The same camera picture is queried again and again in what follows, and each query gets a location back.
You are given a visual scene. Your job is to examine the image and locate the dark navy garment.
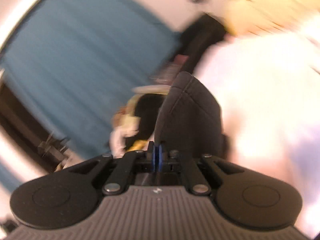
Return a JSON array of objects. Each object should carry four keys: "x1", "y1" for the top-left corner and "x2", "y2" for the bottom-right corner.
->
[{"x1": 154, "y1": 72, "x2": 228, "y2": 159}]

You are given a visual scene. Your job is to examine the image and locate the pile of mixed clothes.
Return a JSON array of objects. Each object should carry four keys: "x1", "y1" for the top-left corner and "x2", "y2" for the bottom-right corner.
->
[{"x1": 109, "y1": 85, "x2": 170, "y2": 158}]

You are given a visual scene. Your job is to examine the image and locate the garment steamer stand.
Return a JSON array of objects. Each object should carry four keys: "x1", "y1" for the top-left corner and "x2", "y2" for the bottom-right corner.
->
[{"x1": 37, "y1": 133, "x2": 74, "y2": 172}]

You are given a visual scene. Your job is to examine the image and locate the dark window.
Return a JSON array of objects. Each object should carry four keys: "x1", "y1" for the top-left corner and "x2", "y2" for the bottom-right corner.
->
[{"x1": 1, "y1": 84, "x2": 57, "y2": 173}]

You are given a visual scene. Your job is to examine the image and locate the white bed sheet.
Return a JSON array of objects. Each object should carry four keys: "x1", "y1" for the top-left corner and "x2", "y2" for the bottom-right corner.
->
[{"x1": 195, "y1": 19, "x2": 319, "y2": 237}]

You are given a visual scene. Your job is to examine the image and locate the yellow pillow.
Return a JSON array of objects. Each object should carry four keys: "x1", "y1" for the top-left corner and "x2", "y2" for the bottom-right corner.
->
[{"x1": 222, "y1": 0, "x2": 319, "y2": 36}]

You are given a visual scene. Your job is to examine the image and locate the teal curtain right of window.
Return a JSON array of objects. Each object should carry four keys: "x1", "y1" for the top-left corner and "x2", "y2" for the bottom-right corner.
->
[{"x1": 1, "y1": 0, "x2": 179, "y2": 158}]

